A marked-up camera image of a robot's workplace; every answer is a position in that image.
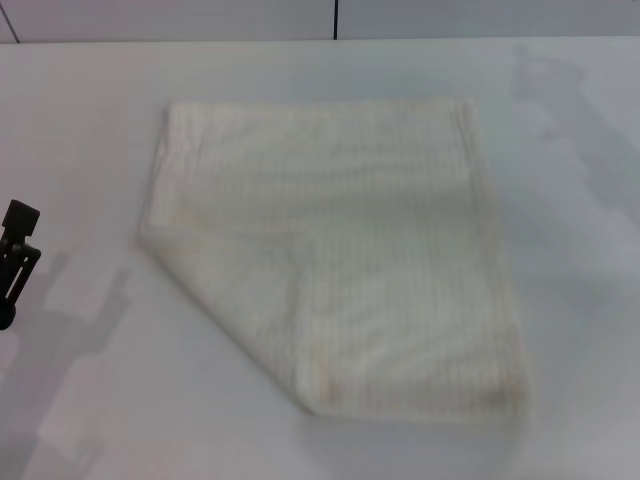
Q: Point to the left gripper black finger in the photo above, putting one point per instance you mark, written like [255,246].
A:
[17,250]

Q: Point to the white ribbed towel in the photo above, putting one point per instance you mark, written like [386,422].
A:
[325,240]

